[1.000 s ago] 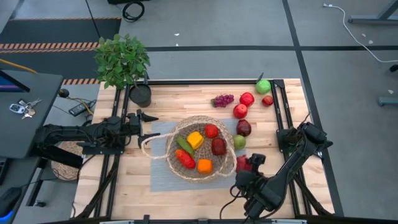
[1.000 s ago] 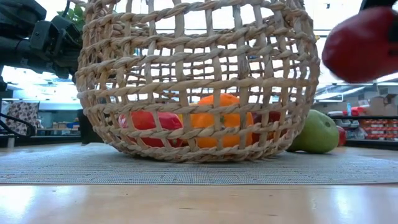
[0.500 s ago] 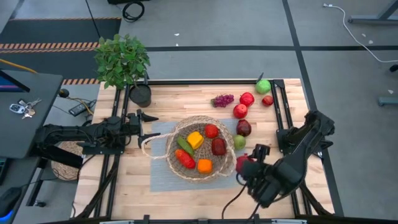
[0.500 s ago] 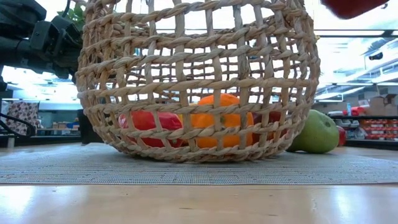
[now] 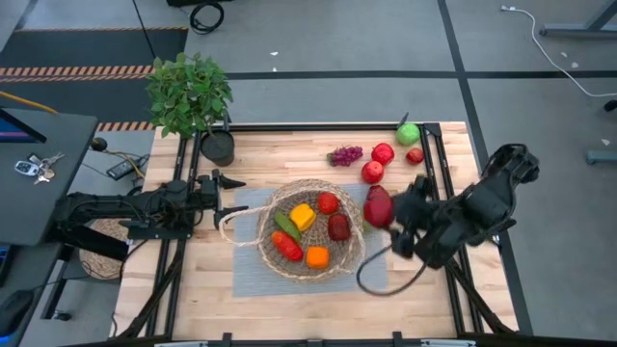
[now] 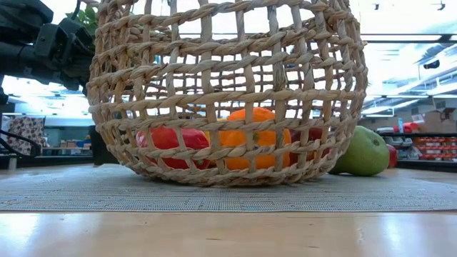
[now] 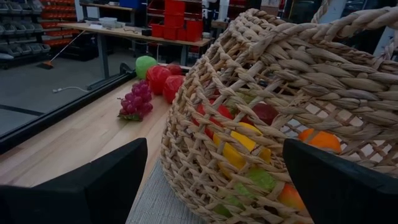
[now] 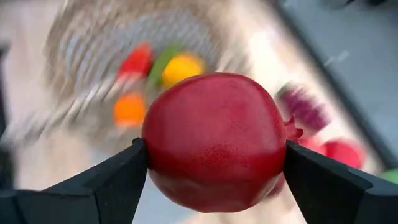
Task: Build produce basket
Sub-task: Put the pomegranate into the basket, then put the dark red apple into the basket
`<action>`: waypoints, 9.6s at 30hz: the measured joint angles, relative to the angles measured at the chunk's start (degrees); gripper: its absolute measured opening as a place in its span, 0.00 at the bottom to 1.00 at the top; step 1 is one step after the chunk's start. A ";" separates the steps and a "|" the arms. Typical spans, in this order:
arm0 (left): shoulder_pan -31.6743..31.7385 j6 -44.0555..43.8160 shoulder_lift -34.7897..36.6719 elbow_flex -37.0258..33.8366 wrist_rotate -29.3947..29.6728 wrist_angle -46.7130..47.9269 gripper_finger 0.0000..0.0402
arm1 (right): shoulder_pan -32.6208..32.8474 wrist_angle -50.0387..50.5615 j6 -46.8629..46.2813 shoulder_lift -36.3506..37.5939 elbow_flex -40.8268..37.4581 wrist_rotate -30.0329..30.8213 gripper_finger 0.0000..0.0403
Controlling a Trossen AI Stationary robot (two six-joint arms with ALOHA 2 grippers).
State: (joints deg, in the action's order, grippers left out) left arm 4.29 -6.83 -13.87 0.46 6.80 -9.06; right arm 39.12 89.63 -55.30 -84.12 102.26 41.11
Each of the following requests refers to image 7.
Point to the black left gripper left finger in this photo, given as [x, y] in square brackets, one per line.
[77, 199]

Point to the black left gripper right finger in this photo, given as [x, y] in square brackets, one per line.
[342, 196]

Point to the long red orange fruit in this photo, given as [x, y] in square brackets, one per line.
[290, 196]

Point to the orange plastic fruit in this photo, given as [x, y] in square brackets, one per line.
[323, 141]

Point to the green plastic cucumber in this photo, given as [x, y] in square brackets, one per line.
[259, 180]

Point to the dark red plastic apple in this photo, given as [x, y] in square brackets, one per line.
[265, 113]

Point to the purple plastic grape bunch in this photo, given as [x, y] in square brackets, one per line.
[136, 101]

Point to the yellow plastic bell pepper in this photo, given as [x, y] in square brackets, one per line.
[233, 155]

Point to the red orange plastic tomato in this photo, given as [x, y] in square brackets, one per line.
[224, 112]

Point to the light green plastic apple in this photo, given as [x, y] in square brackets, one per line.
[145, 66]

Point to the grey woven placemat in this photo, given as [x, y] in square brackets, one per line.
[155, 205]

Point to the broom with orange head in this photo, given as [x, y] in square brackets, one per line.
[47, 64]

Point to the black table clamp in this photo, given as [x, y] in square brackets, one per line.
[126, 68]

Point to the wooden workbench with grey legs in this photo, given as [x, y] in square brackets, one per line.
[130, 32]

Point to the shelf of red bins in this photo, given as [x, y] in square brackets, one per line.
[59, 21]

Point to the clear plastic container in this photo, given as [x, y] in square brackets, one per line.
[108, 21]

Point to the small black device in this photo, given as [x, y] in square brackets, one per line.
[146, 31]

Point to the shelf of grey bins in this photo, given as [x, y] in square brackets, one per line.
[18, 28]

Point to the small wooden table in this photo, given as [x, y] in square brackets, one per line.
[109, 6]

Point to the blue plastic bin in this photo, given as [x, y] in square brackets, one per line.
[132, 3]

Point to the red plastic storage bins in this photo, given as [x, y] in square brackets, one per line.
[174, 18]

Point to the black aluminium table frame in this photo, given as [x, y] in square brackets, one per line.
[62, 112]

